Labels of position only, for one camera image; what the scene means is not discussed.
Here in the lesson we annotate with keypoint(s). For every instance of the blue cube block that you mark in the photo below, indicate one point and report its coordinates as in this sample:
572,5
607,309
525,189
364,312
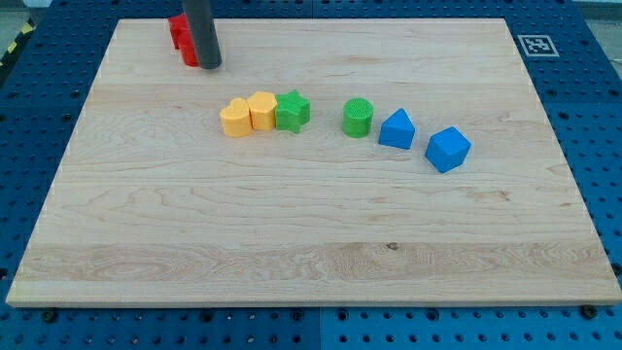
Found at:
447,149

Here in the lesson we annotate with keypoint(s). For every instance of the white fiducial marker tag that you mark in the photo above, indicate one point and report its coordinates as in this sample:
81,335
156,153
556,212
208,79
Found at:
536,45

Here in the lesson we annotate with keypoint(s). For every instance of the yellow hexagon block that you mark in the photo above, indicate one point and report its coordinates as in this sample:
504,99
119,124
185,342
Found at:
262,106

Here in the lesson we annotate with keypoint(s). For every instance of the yellow black hazard tape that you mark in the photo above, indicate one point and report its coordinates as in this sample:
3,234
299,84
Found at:
16,47

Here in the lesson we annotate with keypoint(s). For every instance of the yellow heart block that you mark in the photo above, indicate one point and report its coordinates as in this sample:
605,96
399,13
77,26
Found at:
236,119

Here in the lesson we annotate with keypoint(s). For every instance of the blue triangle block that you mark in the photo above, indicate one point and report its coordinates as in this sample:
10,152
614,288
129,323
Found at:
397,131

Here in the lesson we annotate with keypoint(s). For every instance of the red block behind rod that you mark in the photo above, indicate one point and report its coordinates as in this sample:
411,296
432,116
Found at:
181,38

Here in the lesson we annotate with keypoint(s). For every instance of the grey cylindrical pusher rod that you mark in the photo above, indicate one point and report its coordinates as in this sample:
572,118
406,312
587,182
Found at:
203,33

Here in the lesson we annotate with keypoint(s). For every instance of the green cylinder block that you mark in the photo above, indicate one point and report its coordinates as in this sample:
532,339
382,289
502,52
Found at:
357,117

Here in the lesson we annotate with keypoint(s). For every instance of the wooden board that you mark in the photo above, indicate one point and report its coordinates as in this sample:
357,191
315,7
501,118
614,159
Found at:
154,206

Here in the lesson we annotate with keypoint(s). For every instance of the green star block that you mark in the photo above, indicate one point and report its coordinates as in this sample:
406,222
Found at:
292,111

